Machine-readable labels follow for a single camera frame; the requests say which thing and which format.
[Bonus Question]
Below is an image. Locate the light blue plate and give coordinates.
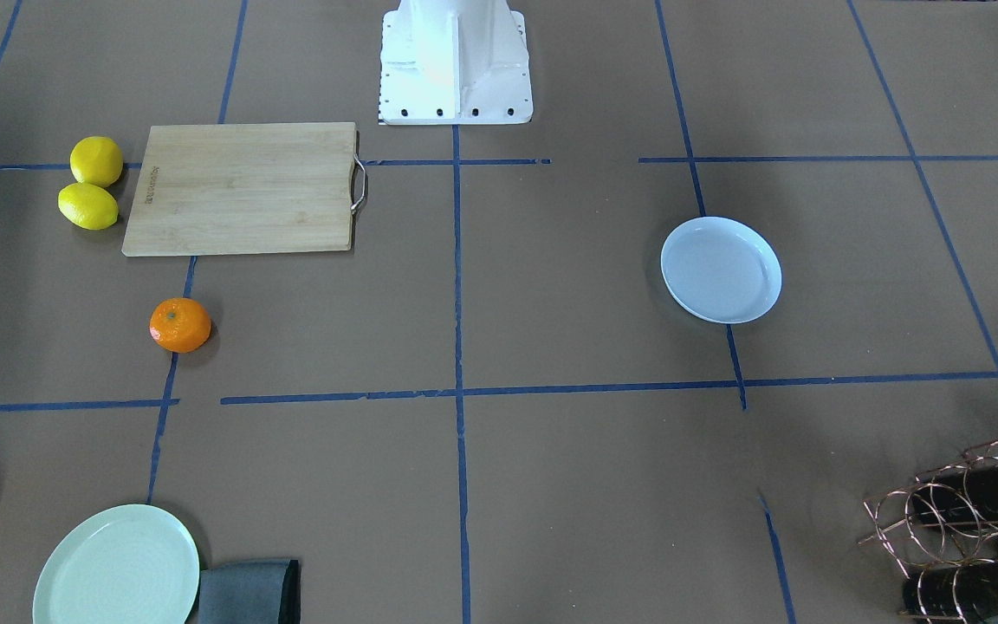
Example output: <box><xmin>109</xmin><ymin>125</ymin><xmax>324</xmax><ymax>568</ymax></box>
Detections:
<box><xmin>660</xmin><ymin>216</ymin><xmax>783</xmax><ymax>324</ymax></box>

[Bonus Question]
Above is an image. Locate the light green plate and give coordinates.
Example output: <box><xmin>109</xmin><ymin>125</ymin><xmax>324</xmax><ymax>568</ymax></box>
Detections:
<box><xmin>31</xmin><ymin>504</ymin><xmax>199</xmax><ymax>623</ymax></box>

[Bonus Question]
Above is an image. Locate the wooden cutting board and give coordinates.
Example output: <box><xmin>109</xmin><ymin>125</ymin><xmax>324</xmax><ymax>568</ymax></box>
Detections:
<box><xmin>122</xmin><ymin>122</ymin><xmax>367</xmax><ymax>257</ymax></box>

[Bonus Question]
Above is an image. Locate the orange mandarin fruit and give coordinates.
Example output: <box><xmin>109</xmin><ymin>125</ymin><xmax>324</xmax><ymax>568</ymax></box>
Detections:
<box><xmin>149</xmin><ymin>297</ymin><xmax>213</xmax><ymax>353</ymax></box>

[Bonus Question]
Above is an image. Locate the folded grey cloth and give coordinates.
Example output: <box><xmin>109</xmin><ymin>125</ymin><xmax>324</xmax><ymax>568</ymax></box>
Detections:
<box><xmin>197</xmin><ymin>558</ymin><xmax>301</xmax><ymax>623</ymax></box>

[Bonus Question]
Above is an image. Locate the lower yellow lemon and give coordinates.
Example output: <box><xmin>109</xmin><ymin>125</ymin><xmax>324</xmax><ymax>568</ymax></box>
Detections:
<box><xmin>58</xmin><ymin>182</ymin><xmax>120</xmax><ymax>231</ymax></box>

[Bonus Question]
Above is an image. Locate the dark wine bottle lower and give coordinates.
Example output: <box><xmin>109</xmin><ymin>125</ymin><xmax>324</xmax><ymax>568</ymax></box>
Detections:
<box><xmin>902</xmin><ymin>562</ymin><xmax>998</xmax><ymax>623</ymax></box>

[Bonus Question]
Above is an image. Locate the dark wine bottle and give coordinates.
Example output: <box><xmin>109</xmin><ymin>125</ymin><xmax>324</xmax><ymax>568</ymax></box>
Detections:
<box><xmin>902</xmin><ymin>562</ymin><xmax>998</xmax><ymax>623</ymax></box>
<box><xmin>911</xmin><ymin>465</ymin><xmax>998</xmax><ymax>525</ymax></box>

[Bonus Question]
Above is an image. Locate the dark wine bottle upper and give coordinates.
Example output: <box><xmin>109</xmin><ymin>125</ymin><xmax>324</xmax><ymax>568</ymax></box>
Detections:
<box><xmin>911</xmin><ymin>465</ymin><xmax>998</xmax><ymax>525</ymax></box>

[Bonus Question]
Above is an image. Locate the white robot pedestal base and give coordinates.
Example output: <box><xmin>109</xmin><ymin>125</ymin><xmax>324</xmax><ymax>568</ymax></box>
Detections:
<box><xmin>378</xmin><ymin>1</ymin><xmax>535</xmax><ymax>126</ymax></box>

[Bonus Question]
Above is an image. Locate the copper wire bottle rack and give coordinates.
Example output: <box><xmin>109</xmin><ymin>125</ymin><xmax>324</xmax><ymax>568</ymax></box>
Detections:
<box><xmin>863</xmin><ymin>439</ymin><xmax>998</xmax><ymax>623</ymax></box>

